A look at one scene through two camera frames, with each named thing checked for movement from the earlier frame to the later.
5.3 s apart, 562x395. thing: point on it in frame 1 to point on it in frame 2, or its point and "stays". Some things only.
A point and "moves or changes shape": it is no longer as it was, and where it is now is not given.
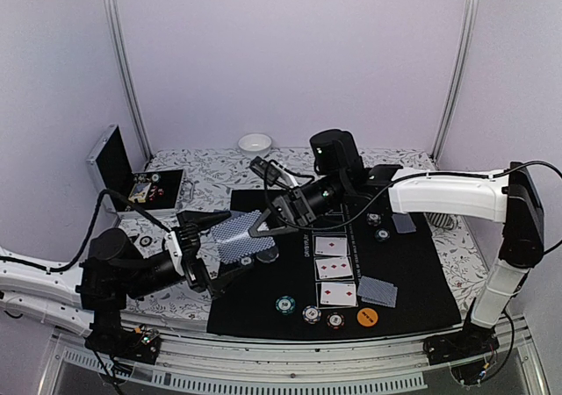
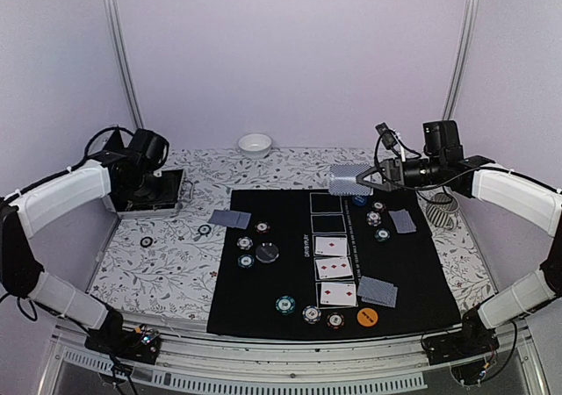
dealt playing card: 403,223 stays
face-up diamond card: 331,246 stays
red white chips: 335,320 stays
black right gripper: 292,204 to 393,170
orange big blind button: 367,317 stays
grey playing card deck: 234,240 moves or changes shape
